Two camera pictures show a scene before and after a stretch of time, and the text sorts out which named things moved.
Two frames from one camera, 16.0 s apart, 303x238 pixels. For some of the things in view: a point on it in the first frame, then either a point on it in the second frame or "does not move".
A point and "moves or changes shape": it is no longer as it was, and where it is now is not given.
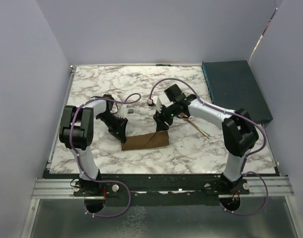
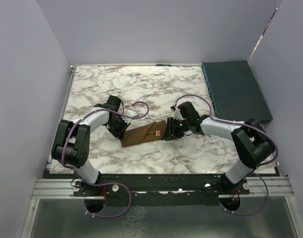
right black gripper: [160, 125] → [172, 133]
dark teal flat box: [232, 86] does not move
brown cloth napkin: [146, 140] moves or changes shape
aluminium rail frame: [64, 188] does not move
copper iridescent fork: [200, 130] moves or changes shape
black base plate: [157, 190] does not move
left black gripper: [120, 134] does not move
